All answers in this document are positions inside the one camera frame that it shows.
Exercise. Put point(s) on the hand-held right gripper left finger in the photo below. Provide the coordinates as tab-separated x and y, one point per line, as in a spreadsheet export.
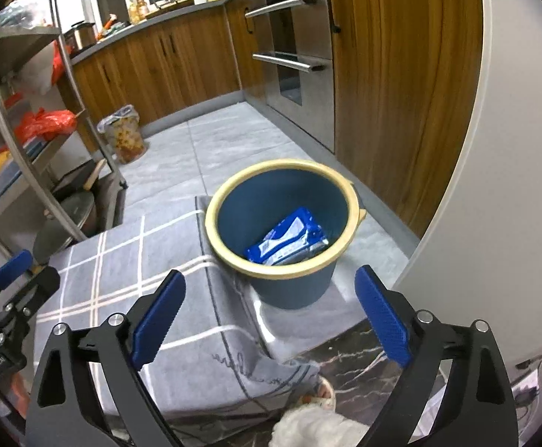
159	316

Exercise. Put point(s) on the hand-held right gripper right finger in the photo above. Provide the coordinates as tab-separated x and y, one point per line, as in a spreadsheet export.
382	316

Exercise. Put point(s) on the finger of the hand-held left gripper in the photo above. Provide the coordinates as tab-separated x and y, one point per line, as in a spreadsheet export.
14	265
38	288

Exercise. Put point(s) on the blue bucket with yellow rim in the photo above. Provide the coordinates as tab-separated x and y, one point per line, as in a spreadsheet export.
252	205

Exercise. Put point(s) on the floral trash bin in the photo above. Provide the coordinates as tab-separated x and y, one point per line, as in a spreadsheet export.
124	142

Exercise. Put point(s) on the grey plaid blanket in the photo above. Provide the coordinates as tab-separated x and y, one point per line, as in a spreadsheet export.
112	288

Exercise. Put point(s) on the grey pot lid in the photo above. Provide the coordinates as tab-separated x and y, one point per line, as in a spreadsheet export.
73	216

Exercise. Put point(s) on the blue grey tray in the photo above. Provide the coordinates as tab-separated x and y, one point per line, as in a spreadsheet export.
5	186

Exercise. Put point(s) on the white fluffy cloth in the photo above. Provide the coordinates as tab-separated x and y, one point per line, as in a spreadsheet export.
312	428

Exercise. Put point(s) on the orange plastic bag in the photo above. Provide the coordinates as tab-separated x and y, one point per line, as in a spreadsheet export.
47	123
59	67

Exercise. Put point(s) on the white plastic bag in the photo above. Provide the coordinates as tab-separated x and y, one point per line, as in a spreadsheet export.
38	77

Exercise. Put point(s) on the white tall appliance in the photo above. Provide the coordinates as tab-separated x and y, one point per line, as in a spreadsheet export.
508	149

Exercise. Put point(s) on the wooden kitchen cabinets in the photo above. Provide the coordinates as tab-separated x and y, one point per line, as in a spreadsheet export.
392	102

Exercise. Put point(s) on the stainless steel shelf rack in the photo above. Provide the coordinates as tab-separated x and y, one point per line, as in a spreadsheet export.
24	39

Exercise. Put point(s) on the stainless steel built-in oven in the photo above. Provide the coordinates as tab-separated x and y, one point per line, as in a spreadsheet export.
308	98

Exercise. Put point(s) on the clear plastic bag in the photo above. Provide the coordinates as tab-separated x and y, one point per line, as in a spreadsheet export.
21	14

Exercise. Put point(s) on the red food packets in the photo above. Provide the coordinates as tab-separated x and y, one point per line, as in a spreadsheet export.
112	28

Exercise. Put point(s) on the cooking oil bottle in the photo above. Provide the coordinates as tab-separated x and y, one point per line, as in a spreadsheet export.
134	13
143	9

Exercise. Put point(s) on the grey kitchen countertop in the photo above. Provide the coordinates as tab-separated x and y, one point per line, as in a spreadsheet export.
182	9

